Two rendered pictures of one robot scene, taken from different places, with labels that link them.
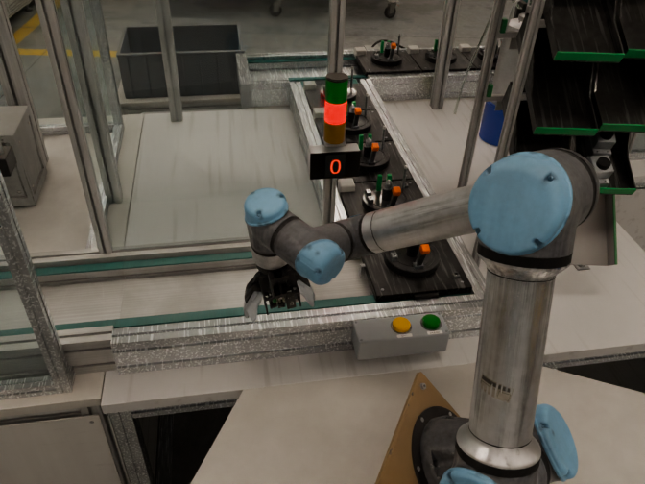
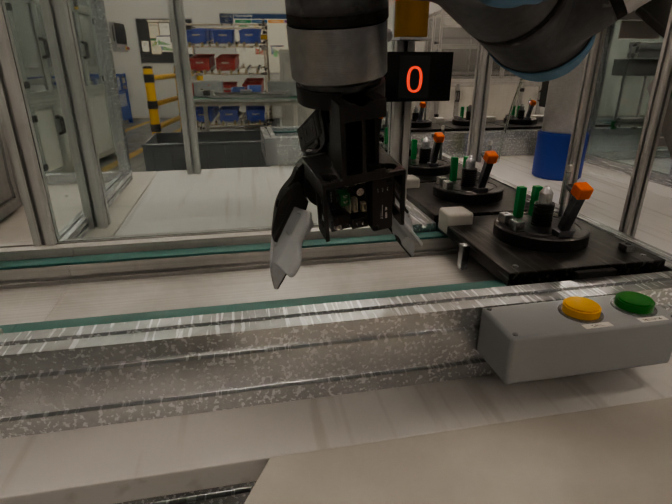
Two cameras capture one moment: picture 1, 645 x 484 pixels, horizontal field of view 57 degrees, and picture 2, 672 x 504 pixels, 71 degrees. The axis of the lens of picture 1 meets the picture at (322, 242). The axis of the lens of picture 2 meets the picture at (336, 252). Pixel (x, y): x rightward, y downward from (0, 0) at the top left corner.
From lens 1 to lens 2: 0.85 m
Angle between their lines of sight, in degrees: 16
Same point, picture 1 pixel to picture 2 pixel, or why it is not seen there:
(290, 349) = (361, 375)
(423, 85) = (457, 143)
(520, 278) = not seen: outside the picture
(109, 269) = (44, 264)
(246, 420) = not seen: outside the picture
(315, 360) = (411, 397)
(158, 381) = (85, 448)
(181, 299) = (160, 303)
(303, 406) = (410, 490)
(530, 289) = not seen: outside the picture
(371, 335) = (532, 327)
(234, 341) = (251, 354)
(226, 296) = (240, 297)
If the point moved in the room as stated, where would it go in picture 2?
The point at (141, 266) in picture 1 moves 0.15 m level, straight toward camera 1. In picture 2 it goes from (99, 260) to (93, 304)
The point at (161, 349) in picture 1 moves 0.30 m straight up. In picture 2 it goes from (95, 372) to (24, 59)
